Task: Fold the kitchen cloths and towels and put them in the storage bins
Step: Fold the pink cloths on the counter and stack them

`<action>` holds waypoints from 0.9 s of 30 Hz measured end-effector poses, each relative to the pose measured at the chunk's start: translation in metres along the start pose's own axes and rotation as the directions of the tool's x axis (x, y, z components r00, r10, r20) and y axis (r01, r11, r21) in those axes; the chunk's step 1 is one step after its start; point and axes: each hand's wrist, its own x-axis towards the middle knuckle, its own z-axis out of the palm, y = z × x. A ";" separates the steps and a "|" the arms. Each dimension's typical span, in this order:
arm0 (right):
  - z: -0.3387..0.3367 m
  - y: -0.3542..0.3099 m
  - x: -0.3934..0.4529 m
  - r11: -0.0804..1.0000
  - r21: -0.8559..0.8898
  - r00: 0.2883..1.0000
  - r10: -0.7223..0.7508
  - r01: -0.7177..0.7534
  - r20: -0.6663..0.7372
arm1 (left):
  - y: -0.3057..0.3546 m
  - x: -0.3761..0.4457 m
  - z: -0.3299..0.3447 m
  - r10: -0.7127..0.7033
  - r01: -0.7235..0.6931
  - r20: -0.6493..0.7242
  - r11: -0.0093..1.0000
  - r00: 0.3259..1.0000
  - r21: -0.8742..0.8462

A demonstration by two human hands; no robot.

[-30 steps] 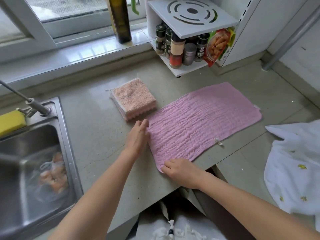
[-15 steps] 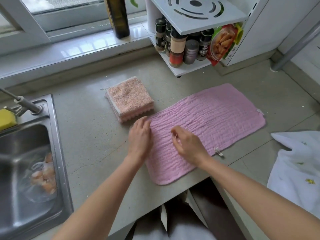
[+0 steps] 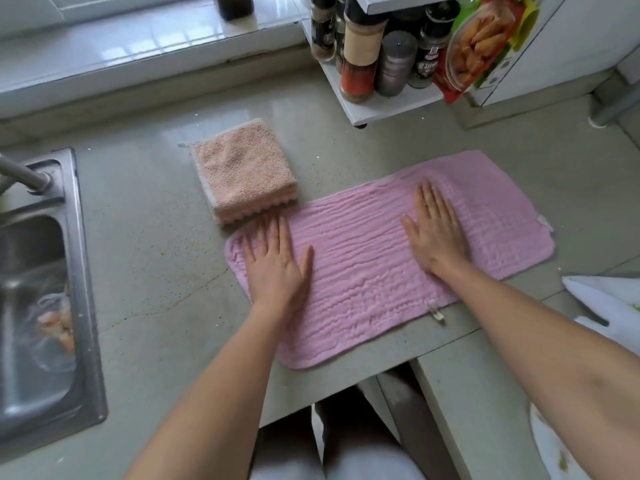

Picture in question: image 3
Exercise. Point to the person's left hand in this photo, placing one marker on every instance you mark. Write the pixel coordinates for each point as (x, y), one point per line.
(277, 279)

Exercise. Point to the person's right hand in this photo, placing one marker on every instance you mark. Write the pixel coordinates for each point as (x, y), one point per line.
(440, 234)

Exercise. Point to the light pink ribbed towel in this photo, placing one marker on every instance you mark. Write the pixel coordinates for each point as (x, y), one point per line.
(260, 209)

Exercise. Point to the pink muslin cloth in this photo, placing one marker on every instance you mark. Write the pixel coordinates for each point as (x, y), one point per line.
(360, 274)

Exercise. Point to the peach towel with white trim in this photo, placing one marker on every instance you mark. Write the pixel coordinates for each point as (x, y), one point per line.
(240, 164)

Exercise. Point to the white banana print cloth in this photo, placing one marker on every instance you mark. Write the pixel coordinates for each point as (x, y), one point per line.
(610, 304)

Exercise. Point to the person's left forearm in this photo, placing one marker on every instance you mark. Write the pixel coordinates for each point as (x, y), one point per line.
(215, 399)

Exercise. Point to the person's right forearm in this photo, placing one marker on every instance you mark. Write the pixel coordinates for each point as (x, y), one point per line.
(550, 359)

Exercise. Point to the white tiered shelf rack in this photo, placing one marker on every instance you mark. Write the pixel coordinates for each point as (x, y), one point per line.
(380, 109)

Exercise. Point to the black-lidded spice jar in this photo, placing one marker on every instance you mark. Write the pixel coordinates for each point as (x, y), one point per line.
(430, 59)
(340, 39)
(322, 34)

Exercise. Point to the steel shaker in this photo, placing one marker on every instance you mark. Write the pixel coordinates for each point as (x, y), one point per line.
(395, 64)

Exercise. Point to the red and green snack packet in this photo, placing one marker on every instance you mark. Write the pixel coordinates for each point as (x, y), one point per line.
(480, 39)

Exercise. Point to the tan and red spice jar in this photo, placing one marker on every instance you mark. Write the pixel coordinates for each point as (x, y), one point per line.
(362, 49)

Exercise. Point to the grey metal pipe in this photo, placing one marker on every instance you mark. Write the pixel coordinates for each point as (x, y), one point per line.
(615, 109)

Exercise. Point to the clear plastic bag of food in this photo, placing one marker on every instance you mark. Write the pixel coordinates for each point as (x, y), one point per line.
(55, 324)

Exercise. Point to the stainless steel sink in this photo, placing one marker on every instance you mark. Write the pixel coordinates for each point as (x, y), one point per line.
(30, 274)

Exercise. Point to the metal faucet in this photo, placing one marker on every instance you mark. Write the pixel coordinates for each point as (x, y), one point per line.
(25, 177)

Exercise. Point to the dark green glass bottle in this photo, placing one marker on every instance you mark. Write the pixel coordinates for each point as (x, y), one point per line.
(235, 7)

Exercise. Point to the white window frame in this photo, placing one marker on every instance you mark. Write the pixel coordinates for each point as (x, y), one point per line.
(30, 9)

